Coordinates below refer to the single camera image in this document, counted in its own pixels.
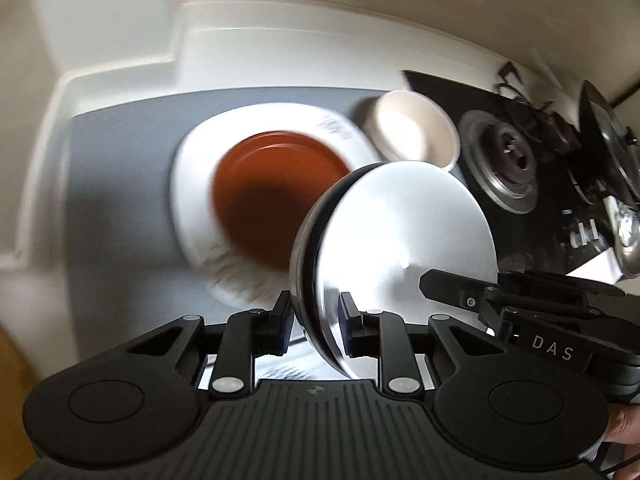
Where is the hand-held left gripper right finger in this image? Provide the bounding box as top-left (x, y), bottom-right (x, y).
top-left (338, 292), bottom-right (494, 396)

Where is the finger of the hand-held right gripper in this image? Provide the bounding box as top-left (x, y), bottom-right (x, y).
top-left (419, 268), bottom-right (501, 314)

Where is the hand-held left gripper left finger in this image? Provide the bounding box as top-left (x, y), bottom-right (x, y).
top-left (121, 290), bottom-right (295, 402)

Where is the blue rimmed white bowl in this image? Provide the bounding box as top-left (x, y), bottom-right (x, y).
top-left (289, 160), bottom-right (501, 381)

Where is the brown round plate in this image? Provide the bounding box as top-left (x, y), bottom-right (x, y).
top-left (212, 131), bottom-right (368, 271)

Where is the large white floral square plate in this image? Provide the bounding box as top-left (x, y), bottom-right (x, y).
top-left (170, 102), bottom-right (386, 311)

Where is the person's right hand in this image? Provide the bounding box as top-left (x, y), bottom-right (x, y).
top-left (602, 402), bottom-right (640, 446)

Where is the white printed dish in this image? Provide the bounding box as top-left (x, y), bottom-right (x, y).
top-left (257, 355), bottom-right (321, 383)

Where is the black glass gas stove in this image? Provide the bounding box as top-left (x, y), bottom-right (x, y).
top-left (402, 69), bottom-right (626, 278)

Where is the stainless steel pot lid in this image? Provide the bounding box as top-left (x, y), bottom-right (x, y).
top-left (602, 195), bottom-right (640, 281)

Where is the steel gas burner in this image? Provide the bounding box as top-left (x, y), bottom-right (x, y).
top-left (457, 109), bottom-right (541, 216)

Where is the beige round bowl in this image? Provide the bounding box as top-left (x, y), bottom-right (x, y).
top-left (362, 90), bottom-right (461, 173)

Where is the grey counter mat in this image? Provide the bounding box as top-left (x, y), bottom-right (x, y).
top-left (65, 87), bottom-right (416, 391)

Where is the black wok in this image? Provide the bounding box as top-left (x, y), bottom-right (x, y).
top-left (575, 79), bottom-right (640, 201)

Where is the wooden cutting board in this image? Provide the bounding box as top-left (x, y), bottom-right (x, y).
top-left (0, 320), bottom-right (46, 466)

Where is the black pot support ring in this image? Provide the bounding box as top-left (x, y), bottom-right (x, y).
top-left (495, 60), bottom-right (556, 111)

